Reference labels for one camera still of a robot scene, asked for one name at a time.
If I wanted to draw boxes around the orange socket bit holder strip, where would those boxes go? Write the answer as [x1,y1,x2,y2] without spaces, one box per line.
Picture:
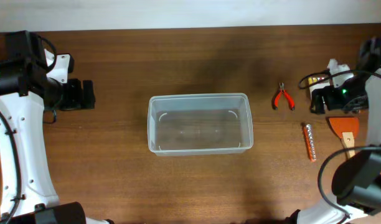
[303,124,316,162]

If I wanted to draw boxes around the red handled diagonal cutters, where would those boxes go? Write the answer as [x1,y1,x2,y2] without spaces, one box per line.
[272,82,296,111]

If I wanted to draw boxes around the clear plastic storage container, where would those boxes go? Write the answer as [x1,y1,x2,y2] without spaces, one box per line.
[148,93,254,156]

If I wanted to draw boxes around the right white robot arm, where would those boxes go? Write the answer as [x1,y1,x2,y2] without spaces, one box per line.
[285,37,381,223]

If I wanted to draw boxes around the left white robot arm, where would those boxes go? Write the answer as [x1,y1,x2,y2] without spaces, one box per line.
[0,30,95,224]

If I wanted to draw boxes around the clear box of bits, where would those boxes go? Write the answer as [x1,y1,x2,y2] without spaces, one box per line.
[308,77,331,98]

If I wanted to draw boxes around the orange scraper with wooden handle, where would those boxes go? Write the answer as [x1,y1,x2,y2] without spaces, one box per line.
[328,117,359,148]

